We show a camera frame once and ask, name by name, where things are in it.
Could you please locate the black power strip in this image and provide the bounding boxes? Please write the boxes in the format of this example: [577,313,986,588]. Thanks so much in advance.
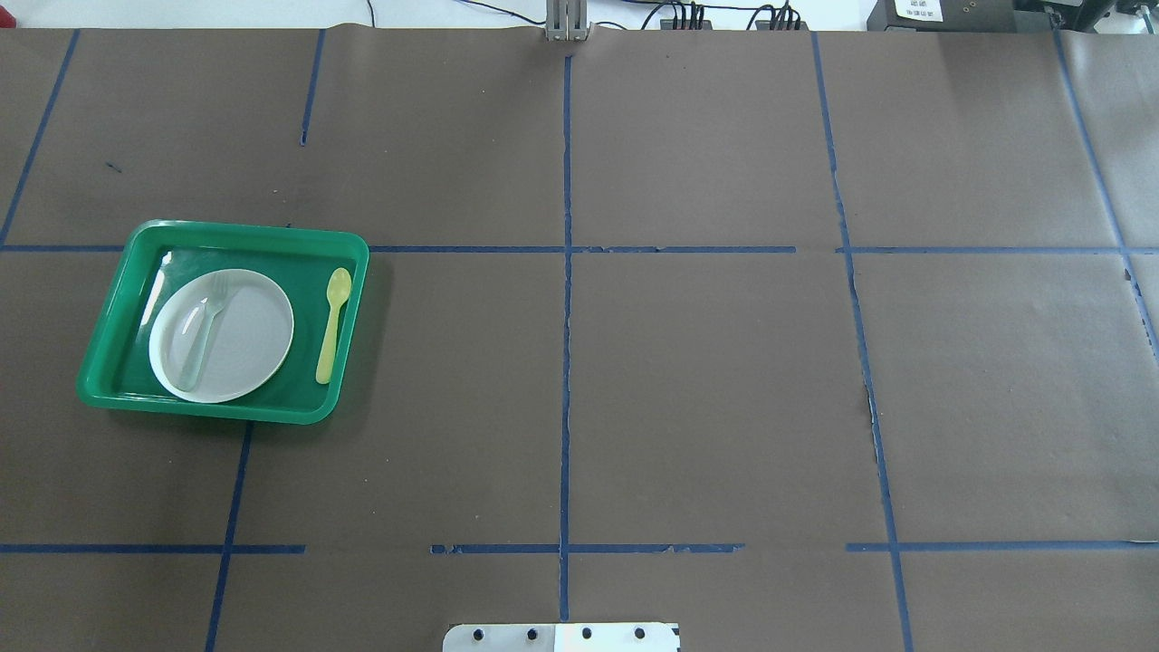
[746,1,808,32]
[657,1,707,32]

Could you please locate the yellow plastic spoon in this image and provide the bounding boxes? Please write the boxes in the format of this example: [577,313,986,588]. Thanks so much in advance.
[315,268,353,384]

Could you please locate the white round plate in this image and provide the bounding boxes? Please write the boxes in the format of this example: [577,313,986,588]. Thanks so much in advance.
[148,268,296,404]

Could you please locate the clear plastic fork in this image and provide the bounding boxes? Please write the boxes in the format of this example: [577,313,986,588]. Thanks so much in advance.
[177,271,229,391]

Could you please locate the metal base plate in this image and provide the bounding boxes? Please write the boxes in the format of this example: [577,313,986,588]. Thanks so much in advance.
[442,622,681,651]

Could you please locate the grey equipment box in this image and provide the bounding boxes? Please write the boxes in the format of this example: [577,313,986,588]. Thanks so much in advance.
[866,1,1055,34]

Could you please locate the grey aluminium frame post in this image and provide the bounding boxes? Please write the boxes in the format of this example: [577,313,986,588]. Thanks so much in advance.
[545,0,592,43]

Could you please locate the green plastic tray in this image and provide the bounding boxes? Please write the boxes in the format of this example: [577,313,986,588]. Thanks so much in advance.
[76,220,369,425]

